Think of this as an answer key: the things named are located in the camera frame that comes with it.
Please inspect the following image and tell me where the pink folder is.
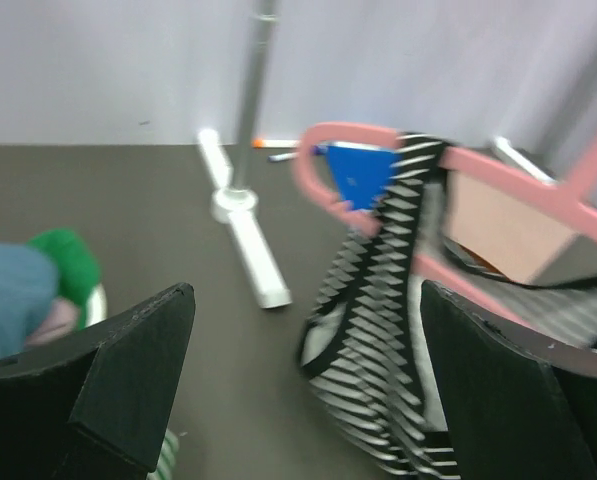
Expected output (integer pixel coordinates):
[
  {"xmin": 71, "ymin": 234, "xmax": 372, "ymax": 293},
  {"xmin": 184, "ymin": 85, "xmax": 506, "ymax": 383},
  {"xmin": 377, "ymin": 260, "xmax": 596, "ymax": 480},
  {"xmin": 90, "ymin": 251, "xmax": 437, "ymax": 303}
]
[{"xmin": 445, "ymin": 172, "xmax": 577, "ymax": 284}]

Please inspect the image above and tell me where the white right rack base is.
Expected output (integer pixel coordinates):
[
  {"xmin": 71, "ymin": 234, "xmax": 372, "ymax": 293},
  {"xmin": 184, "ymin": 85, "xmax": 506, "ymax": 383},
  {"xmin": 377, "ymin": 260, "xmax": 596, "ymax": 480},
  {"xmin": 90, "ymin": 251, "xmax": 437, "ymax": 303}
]
[{"xmin": 491, "ymin": 136, "xmax": 556, "ymax": 185}]

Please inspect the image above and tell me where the black white striped tank top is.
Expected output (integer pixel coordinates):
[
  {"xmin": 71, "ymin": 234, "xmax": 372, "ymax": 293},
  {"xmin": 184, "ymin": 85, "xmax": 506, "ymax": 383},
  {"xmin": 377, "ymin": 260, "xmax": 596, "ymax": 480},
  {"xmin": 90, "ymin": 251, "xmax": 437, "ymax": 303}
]
[{"xmin": 298, "ymin": 140, "xmax": 594, "ymax": 479}]

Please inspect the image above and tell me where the white laundry basket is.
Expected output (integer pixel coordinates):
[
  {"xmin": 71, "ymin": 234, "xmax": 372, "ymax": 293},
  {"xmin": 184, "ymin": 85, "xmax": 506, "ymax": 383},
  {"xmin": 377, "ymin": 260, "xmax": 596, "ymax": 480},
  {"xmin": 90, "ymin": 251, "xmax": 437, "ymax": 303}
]
[{"xmin": 85, "ymin": 284, "xmax": 107, "ymax": 327}]

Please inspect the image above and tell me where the silver left rack pole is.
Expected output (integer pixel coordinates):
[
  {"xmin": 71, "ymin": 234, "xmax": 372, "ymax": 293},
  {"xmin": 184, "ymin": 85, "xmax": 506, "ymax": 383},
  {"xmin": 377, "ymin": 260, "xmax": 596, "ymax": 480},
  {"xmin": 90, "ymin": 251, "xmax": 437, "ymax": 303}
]
[{"xmin": 230, "ymin": 0, "xmax": 278, "ymax": 197}]

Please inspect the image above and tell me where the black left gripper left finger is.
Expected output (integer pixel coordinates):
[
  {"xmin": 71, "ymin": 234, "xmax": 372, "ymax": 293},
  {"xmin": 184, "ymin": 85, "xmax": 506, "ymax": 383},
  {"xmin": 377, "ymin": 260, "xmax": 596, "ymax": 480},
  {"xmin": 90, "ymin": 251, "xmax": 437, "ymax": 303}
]
[{"xmin": 0, "ymin": 283, "xmax": 196, "ymax": 479}]

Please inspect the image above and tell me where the pink cloth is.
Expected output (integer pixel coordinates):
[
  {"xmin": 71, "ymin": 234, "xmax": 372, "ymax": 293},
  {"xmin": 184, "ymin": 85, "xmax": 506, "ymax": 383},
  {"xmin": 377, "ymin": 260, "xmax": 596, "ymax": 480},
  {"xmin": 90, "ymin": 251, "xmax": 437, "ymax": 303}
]
[{"xmin": 25, "ymin": 297, "xmax": 80, "ymax": 346}]

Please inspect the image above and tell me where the white rack base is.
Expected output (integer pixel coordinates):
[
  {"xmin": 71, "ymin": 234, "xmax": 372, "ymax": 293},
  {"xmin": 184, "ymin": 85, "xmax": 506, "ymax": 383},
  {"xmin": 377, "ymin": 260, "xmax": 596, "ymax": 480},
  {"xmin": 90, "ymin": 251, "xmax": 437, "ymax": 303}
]
[
  {"xmin": 491, "ymin": 136, "xmax": 556, "ymax": 185},
  {"xmin": 197, "ymin": 129, "xmax": 292, "ymax": 309}
]

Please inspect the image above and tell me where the thick pink plastic hanger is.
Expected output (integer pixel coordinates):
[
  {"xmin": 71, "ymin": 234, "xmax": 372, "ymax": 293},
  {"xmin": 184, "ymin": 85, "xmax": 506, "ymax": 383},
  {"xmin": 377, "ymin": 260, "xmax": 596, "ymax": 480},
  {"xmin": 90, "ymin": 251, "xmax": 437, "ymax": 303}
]
[{"xmin": 292, "ymin": 122, "xmax": 597, "ymax": 353}]

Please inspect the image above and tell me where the green white striped cloth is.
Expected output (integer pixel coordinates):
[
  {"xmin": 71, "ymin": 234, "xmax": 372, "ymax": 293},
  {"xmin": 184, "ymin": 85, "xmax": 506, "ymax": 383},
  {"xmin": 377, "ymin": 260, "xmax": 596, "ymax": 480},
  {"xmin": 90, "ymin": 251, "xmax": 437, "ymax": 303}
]
[{"xmin": 146, "ymin": 429, "xmax": 179, "ymax": 480}]

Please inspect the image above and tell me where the blue-grey cloth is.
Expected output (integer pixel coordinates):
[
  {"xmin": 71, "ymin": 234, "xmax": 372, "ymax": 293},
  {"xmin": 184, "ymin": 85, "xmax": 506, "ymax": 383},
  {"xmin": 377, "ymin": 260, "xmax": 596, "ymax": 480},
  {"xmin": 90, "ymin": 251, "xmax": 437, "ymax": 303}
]
[{"xmin": 0, "ymin": 243, "xmax": 59, "ymax": 359}]

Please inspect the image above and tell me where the blue-capped white marker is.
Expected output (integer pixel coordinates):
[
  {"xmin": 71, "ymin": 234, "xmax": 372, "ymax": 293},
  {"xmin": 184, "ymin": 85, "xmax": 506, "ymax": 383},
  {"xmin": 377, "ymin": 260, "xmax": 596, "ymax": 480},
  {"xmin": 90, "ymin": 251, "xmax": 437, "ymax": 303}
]
[{"xmin": 267, "ymin": 144, "xmax": 329, "ymax": 164}]

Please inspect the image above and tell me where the white left rack base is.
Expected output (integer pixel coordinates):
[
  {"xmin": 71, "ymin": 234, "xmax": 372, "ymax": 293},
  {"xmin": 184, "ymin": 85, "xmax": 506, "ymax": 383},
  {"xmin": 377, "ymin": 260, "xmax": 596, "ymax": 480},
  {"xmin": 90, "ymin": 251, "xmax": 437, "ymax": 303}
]
[{"xmin": 197, "ymin": 129, "xmax": 292, "ymax": 309}]

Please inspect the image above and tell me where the black right-side left gripper right finger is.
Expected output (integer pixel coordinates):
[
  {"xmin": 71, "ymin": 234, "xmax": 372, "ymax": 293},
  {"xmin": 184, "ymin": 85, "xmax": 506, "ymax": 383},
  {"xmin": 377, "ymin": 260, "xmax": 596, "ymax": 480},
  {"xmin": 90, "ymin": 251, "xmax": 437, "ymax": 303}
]
[{"xmin": 420, "ymin": 280, "xmax": 597, "ymax": 479}]

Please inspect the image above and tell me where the orange-capped white marker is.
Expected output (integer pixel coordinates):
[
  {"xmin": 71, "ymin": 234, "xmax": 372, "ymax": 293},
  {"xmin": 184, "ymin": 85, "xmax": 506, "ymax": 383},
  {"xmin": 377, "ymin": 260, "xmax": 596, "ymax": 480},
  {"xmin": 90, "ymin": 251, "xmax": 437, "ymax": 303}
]
[{"xmin": 251, "ymin": 138, "xmax": 299, "ymax": 149}]

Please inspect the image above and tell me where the blue folder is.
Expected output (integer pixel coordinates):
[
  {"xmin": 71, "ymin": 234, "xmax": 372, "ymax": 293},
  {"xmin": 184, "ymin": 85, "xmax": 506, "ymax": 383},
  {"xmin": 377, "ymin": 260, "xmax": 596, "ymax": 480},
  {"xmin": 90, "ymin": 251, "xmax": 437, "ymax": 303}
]
[{"xmin": 325, "ymin": 142, "xmax": 397, "ymax": 211}]

